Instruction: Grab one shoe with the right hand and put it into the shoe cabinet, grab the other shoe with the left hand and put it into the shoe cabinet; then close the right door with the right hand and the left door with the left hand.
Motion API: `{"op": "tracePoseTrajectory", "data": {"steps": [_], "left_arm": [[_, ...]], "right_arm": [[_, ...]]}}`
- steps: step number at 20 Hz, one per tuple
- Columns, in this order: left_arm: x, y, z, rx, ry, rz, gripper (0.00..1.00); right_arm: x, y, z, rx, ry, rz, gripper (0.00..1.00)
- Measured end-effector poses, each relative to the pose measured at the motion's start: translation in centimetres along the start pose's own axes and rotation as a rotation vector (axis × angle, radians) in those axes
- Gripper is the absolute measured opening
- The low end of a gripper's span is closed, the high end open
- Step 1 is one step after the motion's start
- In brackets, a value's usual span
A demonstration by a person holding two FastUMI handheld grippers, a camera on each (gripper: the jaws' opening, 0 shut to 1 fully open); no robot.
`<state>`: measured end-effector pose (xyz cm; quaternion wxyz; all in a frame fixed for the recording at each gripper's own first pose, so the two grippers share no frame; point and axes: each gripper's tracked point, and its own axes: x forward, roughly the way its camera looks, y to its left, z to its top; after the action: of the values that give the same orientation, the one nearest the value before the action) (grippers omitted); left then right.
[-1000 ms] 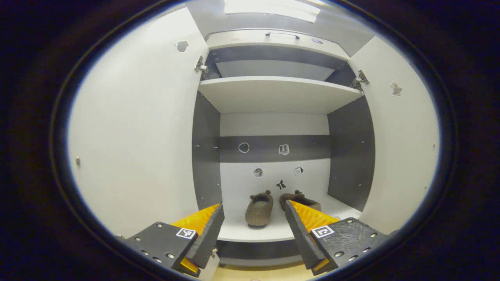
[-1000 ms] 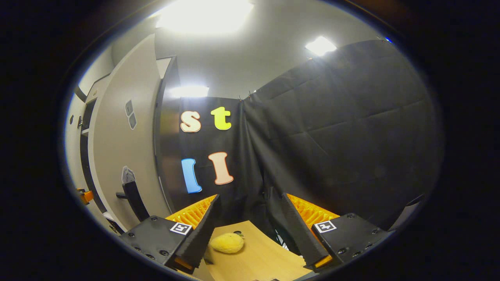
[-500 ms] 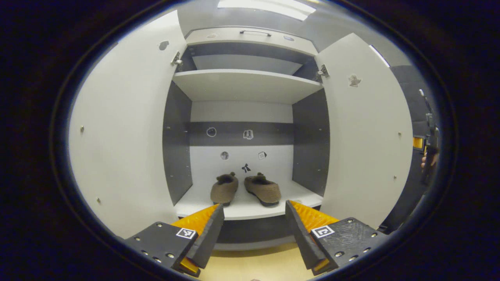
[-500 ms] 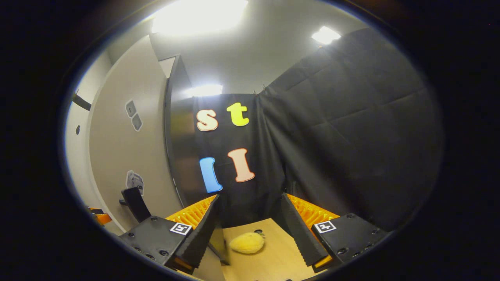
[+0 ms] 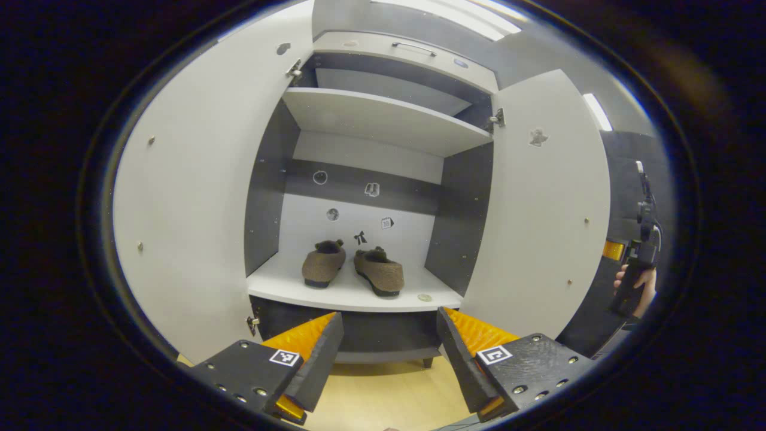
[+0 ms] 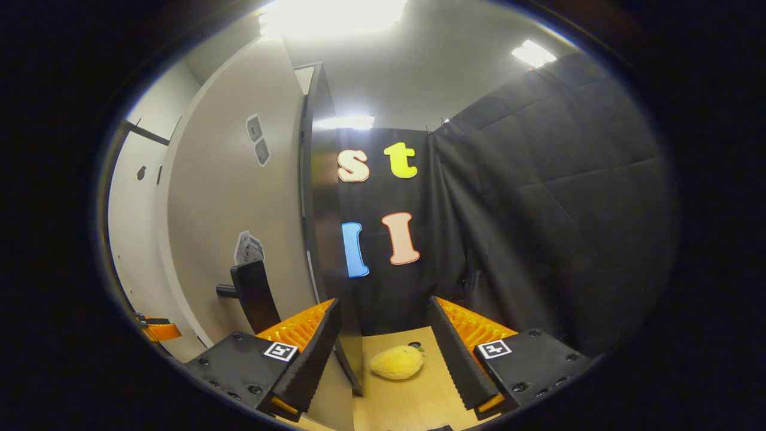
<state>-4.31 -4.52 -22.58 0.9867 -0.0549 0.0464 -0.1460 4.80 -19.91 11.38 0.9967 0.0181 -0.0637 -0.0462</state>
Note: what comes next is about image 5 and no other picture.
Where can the metal door hinge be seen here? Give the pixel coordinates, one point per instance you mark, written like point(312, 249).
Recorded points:
point(294, 70)
point(253, 325)
point(496, 118)

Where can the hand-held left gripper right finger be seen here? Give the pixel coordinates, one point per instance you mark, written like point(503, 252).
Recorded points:
point(461, 359)

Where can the brown fuzzy shoe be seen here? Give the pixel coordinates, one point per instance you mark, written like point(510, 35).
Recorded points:
point(323, 266)
point(383, 275)

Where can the grey shoe cabinet door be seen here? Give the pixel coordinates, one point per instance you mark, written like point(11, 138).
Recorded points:
point(538, 227)
point(197, 209)

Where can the grey cabinet shelf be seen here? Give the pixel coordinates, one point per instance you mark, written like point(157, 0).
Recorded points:
point(341, 296)
point(383, 117)

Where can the ceiling light panel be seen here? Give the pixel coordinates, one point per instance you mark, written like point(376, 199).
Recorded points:
point(455, 15)
point(597, 112)

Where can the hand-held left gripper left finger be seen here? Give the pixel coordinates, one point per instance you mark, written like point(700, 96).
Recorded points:
point(320, 359)

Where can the grey shoe cabinet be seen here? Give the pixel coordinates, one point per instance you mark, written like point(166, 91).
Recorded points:
point(353, 203)

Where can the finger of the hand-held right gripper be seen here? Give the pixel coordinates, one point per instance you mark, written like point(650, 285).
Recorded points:
point(613, 250)

